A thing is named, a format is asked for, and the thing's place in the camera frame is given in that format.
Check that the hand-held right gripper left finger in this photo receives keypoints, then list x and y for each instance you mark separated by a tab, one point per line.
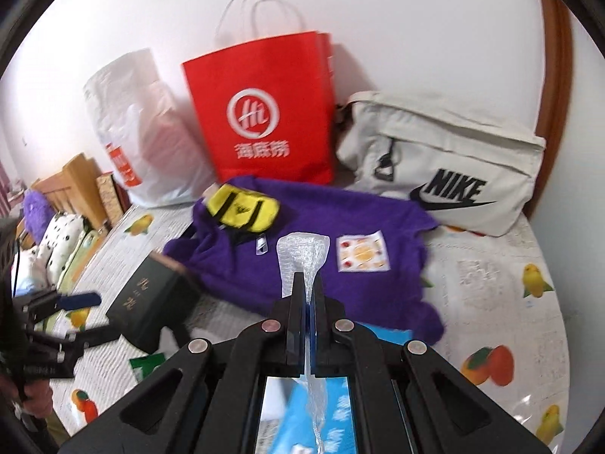
297	302

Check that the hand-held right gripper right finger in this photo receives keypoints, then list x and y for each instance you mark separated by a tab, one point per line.
317	302

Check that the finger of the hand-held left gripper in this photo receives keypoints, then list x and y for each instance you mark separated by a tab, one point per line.
94	333
80	300

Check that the clear bubble wrap piece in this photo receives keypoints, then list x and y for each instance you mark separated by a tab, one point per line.
302	250

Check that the green packet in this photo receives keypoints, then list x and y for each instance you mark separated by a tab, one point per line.
146	369

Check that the beige shoulder bag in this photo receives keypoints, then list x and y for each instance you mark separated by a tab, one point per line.
449	142

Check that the person's left forearm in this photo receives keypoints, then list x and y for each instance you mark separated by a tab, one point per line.
28	437

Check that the person's left hand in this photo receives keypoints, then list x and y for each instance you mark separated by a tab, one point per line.
40	402

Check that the light green pillow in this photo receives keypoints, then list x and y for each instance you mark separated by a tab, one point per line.
87	255

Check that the dark green box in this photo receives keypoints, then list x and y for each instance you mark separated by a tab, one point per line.
146	302

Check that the purple fleece cloth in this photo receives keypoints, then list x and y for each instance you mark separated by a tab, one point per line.
246	269

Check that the white spotted pillow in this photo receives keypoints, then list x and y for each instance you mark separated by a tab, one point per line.
59	241

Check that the fruit print square packet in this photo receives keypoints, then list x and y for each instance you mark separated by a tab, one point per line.
363	250

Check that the purple plush toy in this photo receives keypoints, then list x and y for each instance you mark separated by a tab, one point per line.
38	210

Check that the brown patterned box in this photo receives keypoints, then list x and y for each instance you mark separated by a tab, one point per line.
113	198

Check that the small yellow pouch bag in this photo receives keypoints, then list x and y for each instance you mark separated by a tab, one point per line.
236	208

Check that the blue packet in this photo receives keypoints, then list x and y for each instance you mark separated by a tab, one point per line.
338	416

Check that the light wooden headboard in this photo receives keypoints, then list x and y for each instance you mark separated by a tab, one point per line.
75	179

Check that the white plastic bag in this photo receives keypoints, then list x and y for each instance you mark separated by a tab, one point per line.
142	151

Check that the fruit print bedsheet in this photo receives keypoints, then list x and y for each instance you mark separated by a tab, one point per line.
496	293

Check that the red paper bag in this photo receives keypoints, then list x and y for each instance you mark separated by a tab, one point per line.
255	104

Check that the brown wooden door frame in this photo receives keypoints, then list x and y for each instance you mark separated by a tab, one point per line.
555	80

